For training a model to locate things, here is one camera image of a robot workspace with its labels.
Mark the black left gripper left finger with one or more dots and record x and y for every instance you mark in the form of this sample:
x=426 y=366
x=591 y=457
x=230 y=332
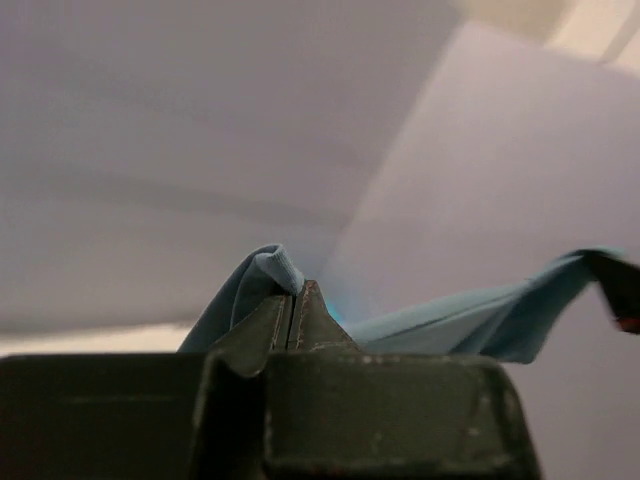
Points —
x=231 y=414

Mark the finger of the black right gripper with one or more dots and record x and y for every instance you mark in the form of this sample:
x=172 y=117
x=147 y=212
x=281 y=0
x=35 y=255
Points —
x=619 y=282

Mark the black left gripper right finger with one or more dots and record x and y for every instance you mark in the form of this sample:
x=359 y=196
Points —
x=333 y=411

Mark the grey-blue t shirt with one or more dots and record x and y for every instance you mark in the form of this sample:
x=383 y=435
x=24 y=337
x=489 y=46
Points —
x=509 y=323

